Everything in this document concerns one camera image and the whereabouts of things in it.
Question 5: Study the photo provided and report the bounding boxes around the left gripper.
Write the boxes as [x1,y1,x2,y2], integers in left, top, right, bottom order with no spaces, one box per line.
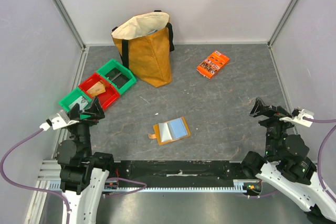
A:
[67,95,104,158]

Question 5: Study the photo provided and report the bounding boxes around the yellow leather card holder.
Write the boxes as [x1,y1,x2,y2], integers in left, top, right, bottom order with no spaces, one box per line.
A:
[148,116,191,145]

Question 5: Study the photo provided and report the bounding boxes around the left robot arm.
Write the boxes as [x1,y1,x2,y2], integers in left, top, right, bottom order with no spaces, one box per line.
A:
[52,97,116,223]

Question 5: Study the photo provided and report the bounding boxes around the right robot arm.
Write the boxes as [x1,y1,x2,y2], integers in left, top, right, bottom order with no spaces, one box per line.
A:
[240,97,335,223]

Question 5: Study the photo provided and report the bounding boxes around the grey card in bin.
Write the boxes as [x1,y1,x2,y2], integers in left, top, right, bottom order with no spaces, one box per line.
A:
[69,95,89,110]

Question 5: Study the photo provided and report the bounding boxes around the black card in bin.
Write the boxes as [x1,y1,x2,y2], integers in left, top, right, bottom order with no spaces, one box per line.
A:
[106,68,130,89]

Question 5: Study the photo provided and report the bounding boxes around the green bin near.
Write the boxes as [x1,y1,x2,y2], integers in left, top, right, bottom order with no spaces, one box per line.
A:
[58,88,92,112]

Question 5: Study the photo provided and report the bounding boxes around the green bin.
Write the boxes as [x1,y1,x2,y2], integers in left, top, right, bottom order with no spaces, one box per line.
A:
[58,88,92,112]
[97,59,136,95]

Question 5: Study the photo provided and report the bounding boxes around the red bin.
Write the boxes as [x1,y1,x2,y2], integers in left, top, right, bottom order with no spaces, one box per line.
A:
[79,73,120,111]

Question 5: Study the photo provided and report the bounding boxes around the green bin far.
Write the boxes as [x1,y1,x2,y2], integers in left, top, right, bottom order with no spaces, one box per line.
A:
[97,59,136,95]

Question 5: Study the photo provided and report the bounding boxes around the orange screw box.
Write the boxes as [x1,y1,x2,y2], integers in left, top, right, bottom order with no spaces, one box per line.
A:
[196,50,230,79]

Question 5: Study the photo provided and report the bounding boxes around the brown paper tote bag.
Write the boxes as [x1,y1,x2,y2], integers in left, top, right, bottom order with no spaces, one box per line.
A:
[111,10,175,88]

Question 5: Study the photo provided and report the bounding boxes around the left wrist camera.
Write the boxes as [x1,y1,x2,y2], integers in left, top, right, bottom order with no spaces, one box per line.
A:
[39,110,79,131]

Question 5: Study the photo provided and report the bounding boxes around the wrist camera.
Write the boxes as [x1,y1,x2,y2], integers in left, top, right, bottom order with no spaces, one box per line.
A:
[39,110,79,131]
[279,109,314,127]

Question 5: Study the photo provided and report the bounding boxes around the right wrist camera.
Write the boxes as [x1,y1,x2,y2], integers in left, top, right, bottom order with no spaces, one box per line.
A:
[279,109,314,127]

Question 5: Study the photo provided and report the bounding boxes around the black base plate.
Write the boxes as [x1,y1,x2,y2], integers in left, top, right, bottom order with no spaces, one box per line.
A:
[114,160,256,179]

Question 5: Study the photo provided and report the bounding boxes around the slotted cable duct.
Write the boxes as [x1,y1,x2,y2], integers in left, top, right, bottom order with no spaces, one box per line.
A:
[48,180,249,192]

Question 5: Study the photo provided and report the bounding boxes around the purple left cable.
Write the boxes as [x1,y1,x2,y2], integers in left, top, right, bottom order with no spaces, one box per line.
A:
[0,128,148,224]

